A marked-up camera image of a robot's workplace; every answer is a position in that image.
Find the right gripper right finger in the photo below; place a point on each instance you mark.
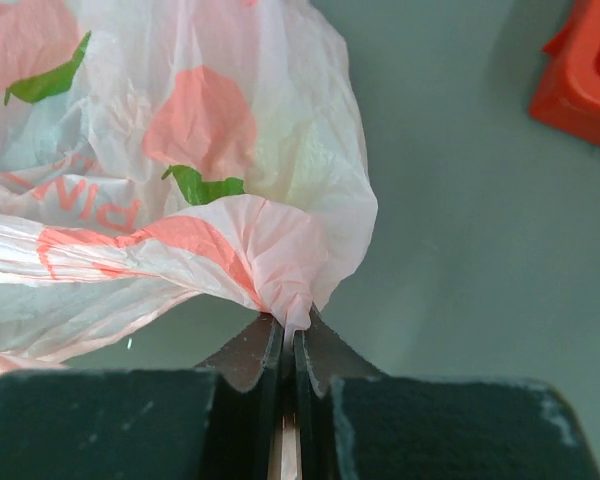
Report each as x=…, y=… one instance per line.
x=357, y=422

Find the pink printed plastic bag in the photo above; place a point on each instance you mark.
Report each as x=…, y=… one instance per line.
x=153, y=151

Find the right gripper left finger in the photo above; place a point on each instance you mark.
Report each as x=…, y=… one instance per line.
x=212, y=421

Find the red plastic tray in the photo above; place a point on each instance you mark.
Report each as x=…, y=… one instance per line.
x=568, y=94

